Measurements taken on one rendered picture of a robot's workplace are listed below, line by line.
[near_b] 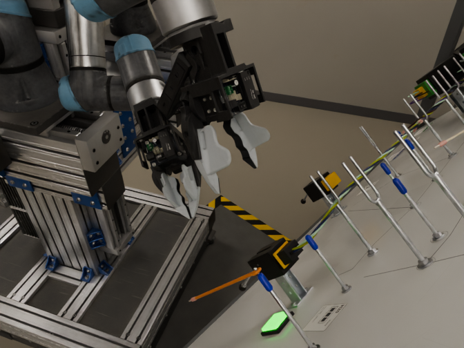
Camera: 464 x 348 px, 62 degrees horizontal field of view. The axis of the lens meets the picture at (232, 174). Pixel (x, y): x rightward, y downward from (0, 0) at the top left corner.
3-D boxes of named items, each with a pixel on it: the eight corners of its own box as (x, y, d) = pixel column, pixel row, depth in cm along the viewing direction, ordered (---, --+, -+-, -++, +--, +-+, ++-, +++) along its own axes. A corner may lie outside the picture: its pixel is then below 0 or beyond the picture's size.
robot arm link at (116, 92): (122, 90, 90) (108, 63, 80) (170, 89, 91) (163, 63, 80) (120, 121, 88) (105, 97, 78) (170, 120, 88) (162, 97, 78)
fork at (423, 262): (429, 268, 41) (346, 159, 42) (414, 271, 42) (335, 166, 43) (436, 257, 42) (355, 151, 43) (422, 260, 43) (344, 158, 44)
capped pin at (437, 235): (438, 241, 45) (392, 181, 45) (430, 240, 46) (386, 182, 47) (447, 233, 45) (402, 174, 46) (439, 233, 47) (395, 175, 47)
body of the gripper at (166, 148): (141, 170, 64) (121, 108, 68) (161, 181, 72) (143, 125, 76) (183, 152, 63) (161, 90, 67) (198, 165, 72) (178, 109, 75)
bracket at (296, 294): (303, 290, 61) (284, 264, 61) (313, 287, 59) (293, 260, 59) (287, 309, 58) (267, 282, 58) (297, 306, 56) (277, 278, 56)
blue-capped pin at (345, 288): (345, 287, 51) (305, 234, 51) (353, 285, 50) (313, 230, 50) (340, 294, 50) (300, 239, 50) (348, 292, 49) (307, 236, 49)
